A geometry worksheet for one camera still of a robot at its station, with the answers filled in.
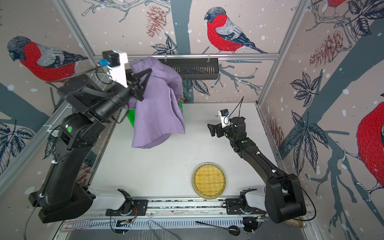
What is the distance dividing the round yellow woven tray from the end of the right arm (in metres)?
0.22

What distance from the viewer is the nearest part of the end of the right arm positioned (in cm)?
66

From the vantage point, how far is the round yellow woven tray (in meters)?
0.78
